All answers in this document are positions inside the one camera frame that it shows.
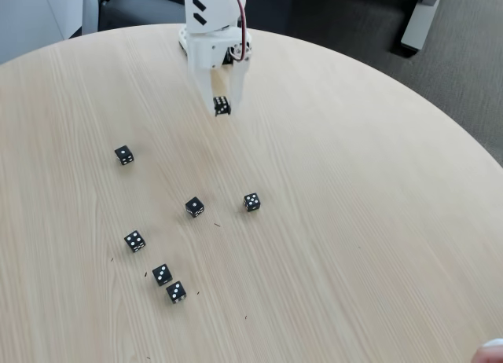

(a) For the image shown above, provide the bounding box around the black die showing six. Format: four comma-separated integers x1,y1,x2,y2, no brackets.
213,96,232,118

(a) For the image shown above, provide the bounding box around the black die showing one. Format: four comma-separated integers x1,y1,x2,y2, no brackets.
114,145,134,167
185,196,205,218

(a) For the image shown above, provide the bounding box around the black die showing five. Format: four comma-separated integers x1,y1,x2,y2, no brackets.
243,192,261,213

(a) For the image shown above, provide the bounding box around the person's left hand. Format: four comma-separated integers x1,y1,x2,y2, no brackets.
471,338,503,363

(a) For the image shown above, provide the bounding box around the black office chair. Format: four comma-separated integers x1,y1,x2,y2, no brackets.
97,0,188,32

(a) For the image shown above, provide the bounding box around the dark upholstered seat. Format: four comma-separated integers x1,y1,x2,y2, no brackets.
251,0,424,56

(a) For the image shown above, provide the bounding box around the black die showing four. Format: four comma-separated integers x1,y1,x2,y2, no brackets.
123,230,147,254

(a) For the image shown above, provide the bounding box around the white cabinet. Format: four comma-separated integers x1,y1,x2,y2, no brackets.
0,0,86,64

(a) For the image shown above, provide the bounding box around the white desk leg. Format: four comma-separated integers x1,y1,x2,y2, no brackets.
400,0,445,52

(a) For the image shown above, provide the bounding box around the black die showing three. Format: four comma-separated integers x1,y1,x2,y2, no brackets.
165,280,188,306
152,263,174,288

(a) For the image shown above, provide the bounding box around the red black gripper cable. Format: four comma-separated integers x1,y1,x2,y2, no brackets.
204,0,253,62

